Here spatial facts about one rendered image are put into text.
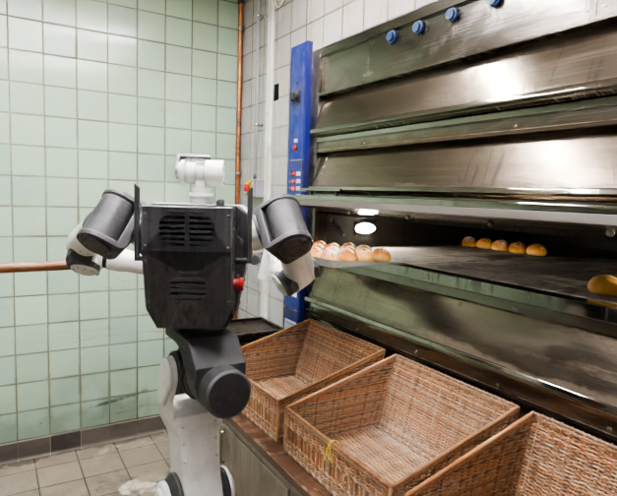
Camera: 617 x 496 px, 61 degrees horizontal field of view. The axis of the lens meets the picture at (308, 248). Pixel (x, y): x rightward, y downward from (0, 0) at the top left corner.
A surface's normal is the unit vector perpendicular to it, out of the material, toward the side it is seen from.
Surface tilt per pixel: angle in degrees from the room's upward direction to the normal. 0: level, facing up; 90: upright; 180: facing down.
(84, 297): 90
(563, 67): 69
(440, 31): 90
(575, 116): 90
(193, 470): 81
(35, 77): 90
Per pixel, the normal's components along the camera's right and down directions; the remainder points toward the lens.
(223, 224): 0.04, 0.10
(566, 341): -0.80, -0.31
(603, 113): -0.86, 0.03
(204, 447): 0.52, -0.06
